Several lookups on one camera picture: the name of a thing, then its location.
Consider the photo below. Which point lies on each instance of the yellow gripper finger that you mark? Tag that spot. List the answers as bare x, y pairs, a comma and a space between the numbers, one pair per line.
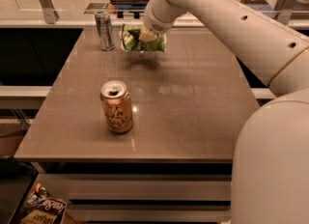
147, 35

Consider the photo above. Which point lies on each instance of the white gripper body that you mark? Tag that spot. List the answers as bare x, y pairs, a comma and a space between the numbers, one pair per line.
154, 25

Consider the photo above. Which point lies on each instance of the green jalapeno chip bag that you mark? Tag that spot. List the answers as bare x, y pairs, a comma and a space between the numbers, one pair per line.
129, 36

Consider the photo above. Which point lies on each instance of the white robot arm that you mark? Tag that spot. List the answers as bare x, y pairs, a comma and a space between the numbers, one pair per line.
270, 177

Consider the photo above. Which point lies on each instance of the silver redbull can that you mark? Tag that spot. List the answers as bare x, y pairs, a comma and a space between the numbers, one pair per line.
104, 28

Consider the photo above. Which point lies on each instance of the orange LaCroix can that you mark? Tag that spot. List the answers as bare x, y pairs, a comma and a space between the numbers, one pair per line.
116, 104

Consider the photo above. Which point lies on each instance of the upper white drawer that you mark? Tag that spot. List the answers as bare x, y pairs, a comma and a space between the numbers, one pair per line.
135, 187

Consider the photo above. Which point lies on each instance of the white drawer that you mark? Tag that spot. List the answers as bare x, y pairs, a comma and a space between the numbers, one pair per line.
135, 187
101, 213

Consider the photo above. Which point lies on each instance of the lower white drawer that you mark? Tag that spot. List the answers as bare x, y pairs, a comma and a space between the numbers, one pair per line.
101, 213

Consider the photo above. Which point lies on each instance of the snack bags in bin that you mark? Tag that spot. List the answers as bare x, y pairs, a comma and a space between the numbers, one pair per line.
41, 208

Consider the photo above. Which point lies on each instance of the left metal bracket post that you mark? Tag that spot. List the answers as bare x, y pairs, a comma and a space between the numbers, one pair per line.
49, 13

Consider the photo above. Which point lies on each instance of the metal bracket post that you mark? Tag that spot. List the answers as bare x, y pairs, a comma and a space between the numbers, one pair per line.
49, 13
285, 11

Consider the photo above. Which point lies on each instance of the right metal bracket post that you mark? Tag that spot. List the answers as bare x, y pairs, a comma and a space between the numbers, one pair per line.
285, 11

